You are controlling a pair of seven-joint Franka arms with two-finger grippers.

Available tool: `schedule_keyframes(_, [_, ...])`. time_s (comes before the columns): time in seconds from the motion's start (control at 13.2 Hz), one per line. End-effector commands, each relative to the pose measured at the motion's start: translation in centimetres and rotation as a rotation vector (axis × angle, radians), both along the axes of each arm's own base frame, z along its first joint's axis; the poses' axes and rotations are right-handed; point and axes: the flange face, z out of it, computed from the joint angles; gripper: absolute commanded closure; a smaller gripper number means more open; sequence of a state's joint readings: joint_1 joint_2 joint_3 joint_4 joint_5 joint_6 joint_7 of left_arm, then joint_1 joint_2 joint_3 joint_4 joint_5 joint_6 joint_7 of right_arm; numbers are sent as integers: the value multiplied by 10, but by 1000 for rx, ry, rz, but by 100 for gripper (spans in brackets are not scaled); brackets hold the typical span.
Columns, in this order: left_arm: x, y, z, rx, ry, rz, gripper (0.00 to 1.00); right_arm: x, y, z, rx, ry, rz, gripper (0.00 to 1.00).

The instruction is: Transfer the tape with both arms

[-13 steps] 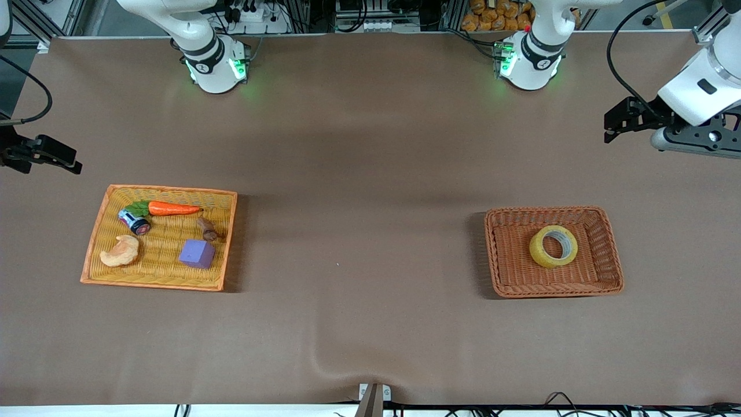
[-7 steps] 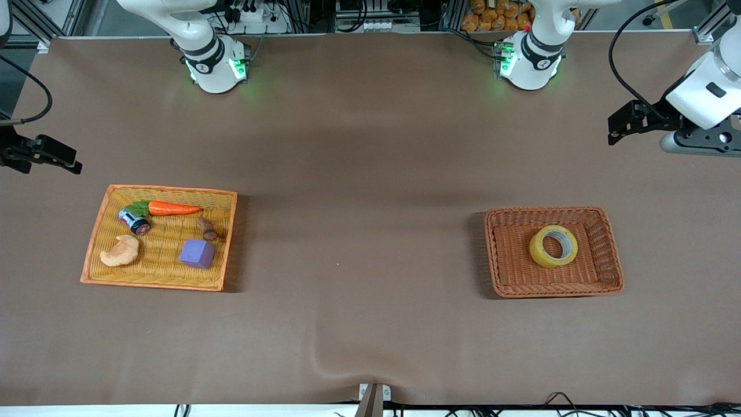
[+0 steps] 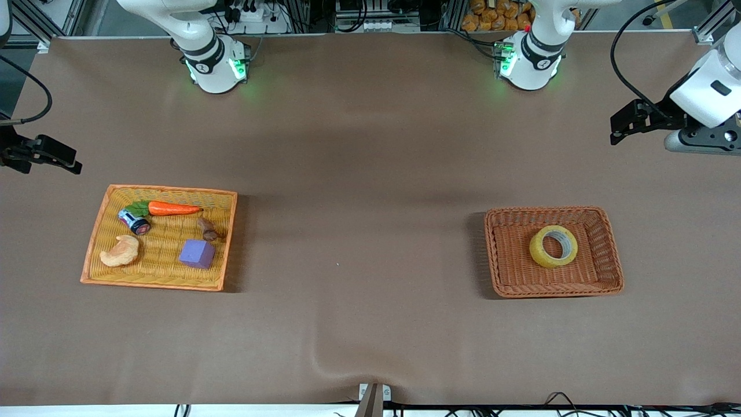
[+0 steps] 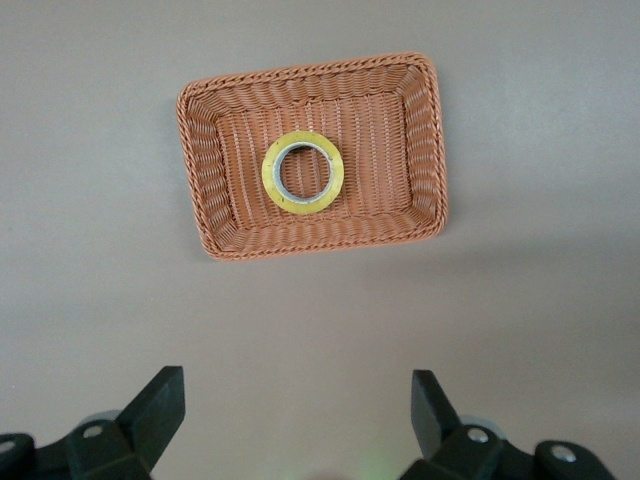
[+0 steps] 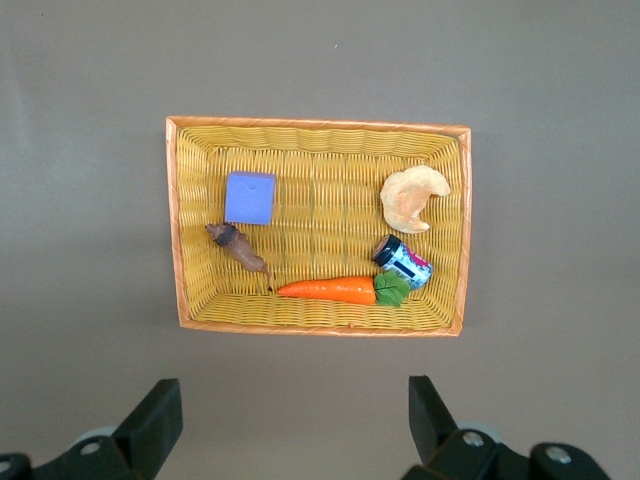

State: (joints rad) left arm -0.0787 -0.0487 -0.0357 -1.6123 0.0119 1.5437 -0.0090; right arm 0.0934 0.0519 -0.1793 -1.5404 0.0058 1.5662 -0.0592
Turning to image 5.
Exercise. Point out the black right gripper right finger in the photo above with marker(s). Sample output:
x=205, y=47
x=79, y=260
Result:
x=435, y=435

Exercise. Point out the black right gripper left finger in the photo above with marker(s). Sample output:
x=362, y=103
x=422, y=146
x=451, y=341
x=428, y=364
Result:
x=145, y=435

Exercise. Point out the yellow wicker basket orange rim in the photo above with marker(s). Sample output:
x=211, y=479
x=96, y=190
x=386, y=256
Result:
x=320, y=310

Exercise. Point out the small blue labelled jar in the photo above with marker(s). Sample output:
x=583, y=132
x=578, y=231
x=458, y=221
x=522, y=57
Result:
x=405, y=265

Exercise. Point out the orange toy carrot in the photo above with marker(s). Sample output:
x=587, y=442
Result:
x=330, y=290

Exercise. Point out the brown toy root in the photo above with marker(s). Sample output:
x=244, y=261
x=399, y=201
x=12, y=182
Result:
x=240, y=247

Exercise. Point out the toy croissant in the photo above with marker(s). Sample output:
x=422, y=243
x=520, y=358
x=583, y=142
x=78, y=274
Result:
x=405, y=200

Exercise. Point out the purple foam block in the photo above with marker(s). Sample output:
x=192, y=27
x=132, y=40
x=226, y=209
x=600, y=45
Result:
x=250, y=200

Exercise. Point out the brown table cover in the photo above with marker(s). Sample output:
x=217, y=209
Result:
x=320, y=60

